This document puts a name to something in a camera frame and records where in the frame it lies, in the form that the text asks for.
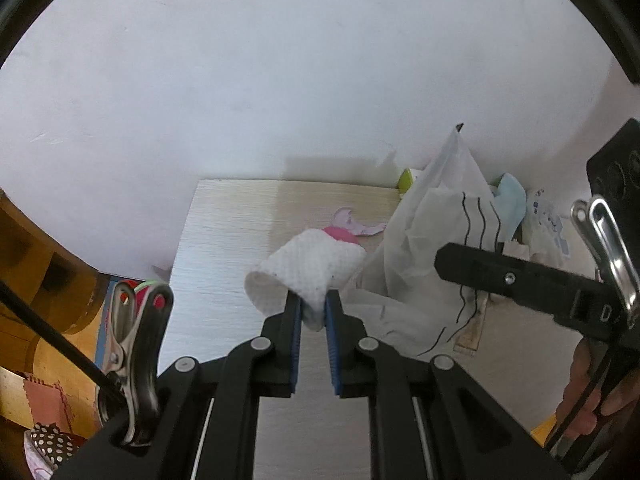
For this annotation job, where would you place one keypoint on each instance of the dark polka dot cloth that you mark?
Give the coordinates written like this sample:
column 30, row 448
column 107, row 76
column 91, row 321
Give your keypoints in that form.
column 52, row 442

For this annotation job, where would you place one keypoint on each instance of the red bin with green rim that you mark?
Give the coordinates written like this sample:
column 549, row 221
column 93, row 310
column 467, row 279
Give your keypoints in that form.
column 141, row 286

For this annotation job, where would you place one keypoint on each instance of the pink foam mat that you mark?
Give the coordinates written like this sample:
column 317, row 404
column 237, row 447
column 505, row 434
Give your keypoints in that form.
column 42, row 395

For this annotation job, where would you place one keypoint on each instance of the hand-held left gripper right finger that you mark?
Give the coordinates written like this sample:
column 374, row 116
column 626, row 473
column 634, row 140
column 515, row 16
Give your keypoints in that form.
column 334, row 350

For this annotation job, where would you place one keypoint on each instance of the blue foam mat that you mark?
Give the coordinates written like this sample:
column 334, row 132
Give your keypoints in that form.
column 107, row 310

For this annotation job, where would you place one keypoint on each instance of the wooden corner desk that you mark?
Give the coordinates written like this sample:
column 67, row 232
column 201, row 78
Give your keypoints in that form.
column 45, row 270

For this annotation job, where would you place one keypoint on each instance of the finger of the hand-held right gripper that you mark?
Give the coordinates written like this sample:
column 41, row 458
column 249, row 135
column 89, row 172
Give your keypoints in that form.
column 500, row 270

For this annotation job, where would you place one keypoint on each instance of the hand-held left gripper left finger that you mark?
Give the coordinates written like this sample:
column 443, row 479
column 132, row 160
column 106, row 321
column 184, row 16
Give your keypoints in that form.
column 296, row 345

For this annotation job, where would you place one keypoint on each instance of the white plastic bag wavy lines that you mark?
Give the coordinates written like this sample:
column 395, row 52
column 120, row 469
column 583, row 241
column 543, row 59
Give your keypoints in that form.
column 430, row 240

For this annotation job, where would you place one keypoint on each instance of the magenta plastic piece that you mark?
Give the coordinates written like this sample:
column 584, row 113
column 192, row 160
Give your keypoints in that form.
column 340, row 235

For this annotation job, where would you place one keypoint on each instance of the white and green box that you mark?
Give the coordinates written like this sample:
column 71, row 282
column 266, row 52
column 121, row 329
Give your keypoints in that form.
column 406, row 180

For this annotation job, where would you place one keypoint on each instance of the light blue face mask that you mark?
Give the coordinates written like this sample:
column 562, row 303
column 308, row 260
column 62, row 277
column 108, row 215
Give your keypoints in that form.
column 512, row 200

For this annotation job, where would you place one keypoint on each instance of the light wooden strip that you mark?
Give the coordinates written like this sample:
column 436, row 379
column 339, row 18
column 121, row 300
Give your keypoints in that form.
column 470, row 335

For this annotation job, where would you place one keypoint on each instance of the white packet with blue print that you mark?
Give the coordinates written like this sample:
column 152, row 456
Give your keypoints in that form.
column 545, row 220

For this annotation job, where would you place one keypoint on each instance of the pink printed blanket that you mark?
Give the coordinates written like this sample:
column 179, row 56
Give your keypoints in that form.
column 35, row 465

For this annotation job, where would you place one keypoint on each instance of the person's right hand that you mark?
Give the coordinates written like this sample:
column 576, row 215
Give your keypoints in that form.
column 580, row 410

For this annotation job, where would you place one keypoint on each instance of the small white paper piece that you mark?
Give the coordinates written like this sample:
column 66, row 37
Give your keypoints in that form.
column 515, row 251

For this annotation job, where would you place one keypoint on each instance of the white knitted cloth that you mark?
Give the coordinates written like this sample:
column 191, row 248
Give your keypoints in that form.
column 310, row 265

